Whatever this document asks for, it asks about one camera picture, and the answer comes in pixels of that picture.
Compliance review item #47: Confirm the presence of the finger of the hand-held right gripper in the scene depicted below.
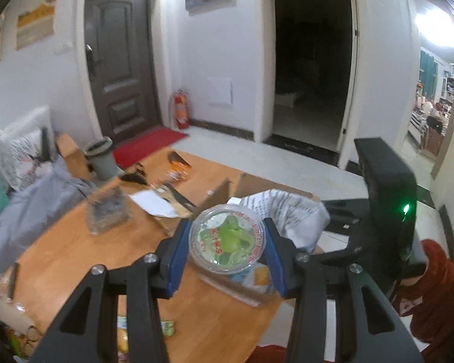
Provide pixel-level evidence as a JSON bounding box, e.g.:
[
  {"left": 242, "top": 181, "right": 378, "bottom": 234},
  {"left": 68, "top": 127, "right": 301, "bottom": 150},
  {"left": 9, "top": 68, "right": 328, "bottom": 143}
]
[
  {"left": 311, "top": 215, "right": 366, "bottom": 266},
  {"left": 321, "top": 198, "right": 368, "bottom": 216}
]

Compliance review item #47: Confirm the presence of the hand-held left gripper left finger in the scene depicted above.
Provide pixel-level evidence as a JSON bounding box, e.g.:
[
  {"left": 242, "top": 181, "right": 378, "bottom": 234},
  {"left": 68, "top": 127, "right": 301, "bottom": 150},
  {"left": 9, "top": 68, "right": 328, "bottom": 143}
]
[{"left": 30, "top": 219, "right": 193, "bottom": 363}]

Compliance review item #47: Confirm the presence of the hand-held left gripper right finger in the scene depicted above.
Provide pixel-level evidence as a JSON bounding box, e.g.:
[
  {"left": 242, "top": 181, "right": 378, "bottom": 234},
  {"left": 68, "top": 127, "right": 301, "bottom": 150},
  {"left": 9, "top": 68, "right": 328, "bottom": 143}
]
[{"left": 262, "top": 217, "right": 426, "bottom": 363}]

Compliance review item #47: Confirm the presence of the green-lid jelly cup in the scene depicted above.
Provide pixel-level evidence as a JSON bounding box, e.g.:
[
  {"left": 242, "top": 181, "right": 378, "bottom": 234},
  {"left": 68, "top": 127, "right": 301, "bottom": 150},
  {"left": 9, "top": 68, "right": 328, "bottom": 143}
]
[{"left": 188, "top": 204, "right": 267, "bottom": 273}]

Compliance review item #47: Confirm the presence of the brown cardboard box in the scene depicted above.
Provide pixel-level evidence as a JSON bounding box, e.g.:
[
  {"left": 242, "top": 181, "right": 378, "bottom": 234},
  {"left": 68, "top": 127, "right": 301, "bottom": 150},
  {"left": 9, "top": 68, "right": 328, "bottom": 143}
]
[{"left": 191, "top": 173, "right": 324, "bottom": 307}]

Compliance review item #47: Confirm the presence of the person's right forearm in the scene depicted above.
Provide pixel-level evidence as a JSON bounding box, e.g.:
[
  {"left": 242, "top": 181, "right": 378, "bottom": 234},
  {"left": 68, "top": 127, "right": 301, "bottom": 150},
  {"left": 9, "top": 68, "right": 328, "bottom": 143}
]
[{"left": 391, "top": 239, "right": 454, "bottom": 354}]

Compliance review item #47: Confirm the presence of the brown flat paper packet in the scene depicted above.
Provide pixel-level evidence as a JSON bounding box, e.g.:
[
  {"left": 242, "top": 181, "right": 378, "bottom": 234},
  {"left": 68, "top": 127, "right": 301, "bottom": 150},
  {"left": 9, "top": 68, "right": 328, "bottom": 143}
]
[{"left": 151, "top": 183, "right": 198, "bottom": 236}]

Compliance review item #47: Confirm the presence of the white printed snack packet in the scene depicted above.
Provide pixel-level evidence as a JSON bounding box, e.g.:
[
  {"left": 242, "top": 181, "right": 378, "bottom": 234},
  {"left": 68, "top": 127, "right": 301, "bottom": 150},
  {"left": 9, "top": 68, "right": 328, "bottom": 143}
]
[{"left": 231, "top": 188, "right": 331, "bottom": 254}]

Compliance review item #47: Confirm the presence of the white paper sheet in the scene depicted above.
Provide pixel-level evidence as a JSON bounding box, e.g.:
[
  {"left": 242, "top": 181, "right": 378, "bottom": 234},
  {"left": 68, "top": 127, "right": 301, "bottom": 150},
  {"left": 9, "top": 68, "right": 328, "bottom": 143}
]
[{"left": 128, "top": 190, "right": 176, "bottom": 218}]

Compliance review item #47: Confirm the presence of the orange snack packet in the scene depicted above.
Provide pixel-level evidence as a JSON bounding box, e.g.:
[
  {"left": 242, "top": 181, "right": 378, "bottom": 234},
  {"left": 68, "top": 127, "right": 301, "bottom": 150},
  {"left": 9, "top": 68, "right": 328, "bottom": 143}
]
[{"left": 165, "top": 162, "right": 190, "bottom": 184}]

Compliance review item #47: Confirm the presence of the person's red clothing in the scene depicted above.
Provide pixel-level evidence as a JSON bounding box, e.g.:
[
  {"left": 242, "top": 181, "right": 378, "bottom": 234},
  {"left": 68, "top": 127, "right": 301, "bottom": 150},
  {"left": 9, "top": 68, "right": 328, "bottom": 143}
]
[{"left": 249, "top": 344, "right": 289, "bottom": 363}]

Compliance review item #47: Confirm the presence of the red doormat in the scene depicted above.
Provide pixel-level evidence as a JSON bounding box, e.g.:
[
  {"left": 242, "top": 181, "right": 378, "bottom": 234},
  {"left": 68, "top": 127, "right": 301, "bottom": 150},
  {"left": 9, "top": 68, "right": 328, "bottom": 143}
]
[{"left": 112, "top": 127, "right": 190, "bottom": 169}]

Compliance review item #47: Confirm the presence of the grey trash bin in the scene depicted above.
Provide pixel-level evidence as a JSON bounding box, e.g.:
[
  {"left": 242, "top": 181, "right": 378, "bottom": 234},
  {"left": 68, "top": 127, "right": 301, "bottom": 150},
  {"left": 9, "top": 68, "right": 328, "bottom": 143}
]
[{"left": 83, "top": 137, "right": 119, "bottom": 181}]

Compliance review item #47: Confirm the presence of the teal cabinet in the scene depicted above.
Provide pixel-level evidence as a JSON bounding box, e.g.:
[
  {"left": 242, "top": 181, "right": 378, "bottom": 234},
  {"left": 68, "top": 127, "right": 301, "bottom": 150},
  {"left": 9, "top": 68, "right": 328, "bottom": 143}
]
[{"left": 419, "top": 47, "right": 440, "bottom": 101}]

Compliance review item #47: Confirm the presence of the red fire extinguisher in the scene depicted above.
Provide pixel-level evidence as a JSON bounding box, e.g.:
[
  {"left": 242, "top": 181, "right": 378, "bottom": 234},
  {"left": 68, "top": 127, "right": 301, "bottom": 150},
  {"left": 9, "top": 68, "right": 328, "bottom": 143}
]
[{"left": 169, "top": 89, "right": 190, "bottom": 130}]

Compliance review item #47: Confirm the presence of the grey blanket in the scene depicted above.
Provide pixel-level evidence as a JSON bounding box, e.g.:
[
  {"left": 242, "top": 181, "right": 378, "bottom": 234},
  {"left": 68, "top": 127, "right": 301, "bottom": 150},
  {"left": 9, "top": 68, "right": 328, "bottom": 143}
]
[{"left": 0, "top": 158, "right": 99, "bottom": 285}]

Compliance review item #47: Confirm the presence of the black white tree cushion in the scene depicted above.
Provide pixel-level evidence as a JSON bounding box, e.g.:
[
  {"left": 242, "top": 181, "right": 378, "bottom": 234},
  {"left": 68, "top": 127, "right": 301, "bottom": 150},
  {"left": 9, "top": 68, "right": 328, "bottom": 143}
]
[{"left": 3, "top": 128, "right": 58, "bottom": 192}]

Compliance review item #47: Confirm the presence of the grey sofa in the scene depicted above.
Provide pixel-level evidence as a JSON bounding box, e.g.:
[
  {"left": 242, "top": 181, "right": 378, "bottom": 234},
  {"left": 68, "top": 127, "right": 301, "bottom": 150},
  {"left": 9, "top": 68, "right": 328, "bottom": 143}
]
[{"left": 0, "top": 106, "right": 97, "bottom": 284}]

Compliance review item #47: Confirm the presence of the dark brown door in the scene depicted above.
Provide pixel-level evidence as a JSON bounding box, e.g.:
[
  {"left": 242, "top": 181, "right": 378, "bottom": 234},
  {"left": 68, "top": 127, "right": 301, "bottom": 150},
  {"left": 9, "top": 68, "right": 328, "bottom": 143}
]
[{"left": 84, "top": 0, "right": 162, "bottom": 145}]

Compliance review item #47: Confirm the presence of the small golden tree painting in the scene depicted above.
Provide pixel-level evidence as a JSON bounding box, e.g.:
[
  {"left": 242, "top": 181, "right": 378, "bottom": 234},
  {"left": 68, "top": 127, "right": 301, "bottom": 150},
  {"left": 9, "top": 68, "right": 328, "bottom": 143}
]
[{"left": 15, "top": 0, "right": 60, "bottom": 51}]

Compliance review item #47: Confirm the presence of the white wall panel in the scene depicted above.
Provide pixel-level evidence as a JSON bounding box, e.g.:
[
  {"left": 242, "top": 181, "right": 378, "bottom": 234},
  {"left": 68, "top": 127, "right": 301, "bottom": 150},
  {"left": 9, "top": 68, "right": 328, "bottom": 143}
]
[{"left": 207, "top": 77, "right": 234, "bottom": 106}]

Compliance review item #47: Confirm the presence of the door handle lock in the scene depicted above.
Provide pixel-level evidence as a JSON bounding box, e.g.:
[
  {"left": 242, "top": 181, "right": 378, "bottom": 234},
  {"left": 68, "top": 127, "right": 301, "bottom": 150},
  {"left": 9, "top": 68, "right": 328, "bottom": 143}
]
[{"left": 85, "top": 44, "right": 99, "bottom": 76}]

